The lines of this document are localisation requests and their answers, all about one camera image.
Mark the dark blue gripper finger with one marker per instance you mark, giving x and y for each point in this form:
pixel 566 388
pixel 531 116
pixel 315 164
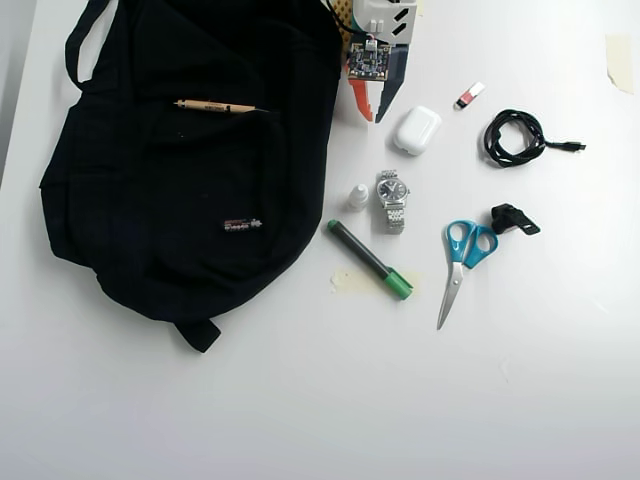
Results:
pixel 392 82

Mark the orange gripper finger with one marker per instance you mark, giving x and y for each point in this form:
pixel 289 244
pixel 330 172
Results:
pixel 364 102

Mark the red white usb stick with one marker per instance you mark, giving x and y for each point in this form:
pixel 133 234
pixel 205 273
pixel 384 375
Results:
pixel 469 95

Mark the yellow perforated plate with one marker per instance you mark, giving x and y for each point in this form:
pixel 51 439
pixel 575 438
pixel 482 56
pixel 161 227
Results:
pixel 343 12

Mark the white earbuds case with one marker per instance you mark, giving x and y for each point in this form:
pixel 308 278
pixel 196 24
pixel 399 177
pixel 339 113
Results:
pixel 416 130

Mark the silver wristwatch dark dial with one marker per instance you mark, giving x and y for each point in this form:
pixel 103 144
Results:
pixel 393 192

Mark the small white dropper bottle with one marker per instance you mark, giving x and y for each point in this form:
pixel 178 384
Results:
pixel 357 198

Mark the green black marker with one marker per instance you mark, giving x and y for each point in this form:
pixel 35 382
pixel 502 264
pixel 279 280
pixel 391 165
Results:
pixel 365 255

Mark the kraft paper pen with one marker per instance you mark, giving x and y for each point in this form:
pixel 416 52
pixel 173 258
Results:
pixel 210 106

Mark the beige masking tape strip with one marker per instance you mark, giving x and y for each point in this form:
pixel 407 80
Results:
pixel 620 62

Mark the black fabric backpack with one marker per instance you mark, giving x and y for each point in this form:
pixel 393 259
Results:
pixel 150 200

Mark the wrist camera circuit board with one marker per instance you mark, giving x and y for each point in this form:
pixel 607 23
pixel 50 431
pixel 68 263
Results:
pixel 367 60

